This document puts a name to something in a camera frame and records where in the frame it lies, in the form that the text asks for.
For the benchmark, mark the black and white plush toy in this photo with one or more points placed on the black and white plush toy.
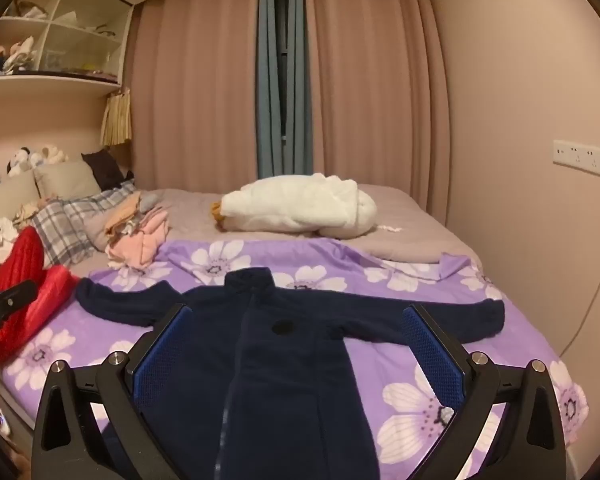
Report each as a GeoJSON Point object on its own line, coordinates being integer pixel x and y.
{"type": "Point", "coordinates": [19, 162]}

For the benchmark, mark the pale plush toy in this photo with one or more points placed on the pale plush toy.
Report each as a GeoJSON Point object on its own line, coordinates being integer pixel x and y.
{"type": "Point", "coordinates": [20, 52]}

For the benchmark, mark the beige headboard cushion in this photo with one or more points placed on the beige headboard cushion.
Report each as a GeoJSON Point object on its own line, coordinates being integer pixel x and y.
{"type": "Point", "coordinates": [10, 195]}

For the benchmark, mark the navy fleece jacket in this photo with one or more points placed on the navy fleece jacket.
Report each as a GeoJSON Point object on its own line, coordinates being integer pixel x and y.
{"type": "Point", "coordinates": [280, 360]}

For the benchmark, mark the white wall socket strip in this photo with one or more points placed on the white wall socket strip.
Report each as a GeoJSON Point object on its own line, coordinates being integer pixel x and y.
{"type": "Point", "coordinates": [587, 156]}

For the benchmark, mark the blue-grey curtain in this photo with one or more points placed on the blue-grey curtain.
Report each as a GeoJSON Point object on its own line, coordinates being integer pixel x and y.
{"type": "Point", "coordinates": [267, 85]}

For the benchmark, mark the purple floral bed sheet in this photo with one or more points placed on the purple floral bed sheet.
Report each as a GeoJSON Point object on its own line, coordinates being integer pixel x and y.
{"type": "Point", "coordinates": [380, 280]}

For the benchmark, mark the pile of pink clothes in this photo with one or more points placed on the pile of pink clothes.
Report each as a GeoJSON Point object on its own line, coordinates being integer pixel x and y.
{"type": "Point", "coordinates": [140, 245]}

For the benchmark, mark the red knitted sweater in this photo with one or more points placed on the red knitted sweater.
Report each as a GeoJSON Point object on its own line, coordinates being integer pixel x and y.
{"type": "Point", "coordinates": [25, 270]}

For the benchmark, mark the plaid pillow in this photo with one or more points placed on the plaid pillow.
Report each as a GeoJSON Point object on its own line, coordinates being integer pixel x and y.
{"type": "Point", "coordinates": [60, 225]}

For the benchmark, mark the dark brown pillow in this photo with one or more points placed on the dark brown pillow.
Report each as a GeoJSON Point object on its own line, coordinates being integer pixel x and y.
{"type": "Point", "coordinates": [105, 167]}

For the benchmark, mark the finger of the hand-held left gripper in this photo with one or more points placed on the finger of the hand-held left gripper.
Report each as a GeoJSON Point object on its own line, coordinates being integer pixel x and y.
{"type": "Point", "coordinates": [10, 297]}

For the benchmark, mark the beige pillow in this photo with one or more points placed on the beige pillow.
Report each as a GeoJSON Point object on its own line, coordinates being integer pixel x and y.
{"type": "Point", "coordinates": [65, 177]}

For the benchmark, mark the yellow fringed cloth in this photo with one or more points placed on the yellow fringed cloth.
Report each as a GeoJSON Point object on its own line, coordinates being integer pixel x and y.
{"type": "Point", "coordinates": [116, 120]}

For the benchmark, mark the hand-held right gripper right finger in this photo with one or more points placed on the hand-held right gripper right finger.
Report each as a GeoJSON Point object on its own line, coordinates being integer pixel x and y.
{"type": "Point", "coordinates": [432, 355]}

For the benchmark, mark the pink curtain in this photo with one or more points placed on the pink curtain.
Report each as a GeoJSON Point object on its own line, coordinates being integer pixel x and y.
{"type": "Point", "coordinates": [380, 85]}
{"type": "Point", "coordinates": [195, 85]}

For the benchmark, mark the white plush goose toy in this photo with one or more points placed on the white plush goose toy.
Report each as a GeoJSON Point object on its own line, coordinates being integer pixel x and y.
{"type": "Point", "coordinates": [300, 205]}

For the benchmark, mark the white shelf unit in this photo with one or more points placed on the white shelf unit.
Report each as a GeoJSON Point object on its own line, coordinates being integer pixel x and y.
{"type": "Point", "coordinates": [55, 82]}

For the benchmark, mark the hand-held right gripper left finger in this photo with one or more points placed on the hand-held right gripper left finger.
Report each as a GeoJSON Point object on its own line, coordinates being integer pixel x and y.
{"type": "Point", "coordinates": [160, 355]}

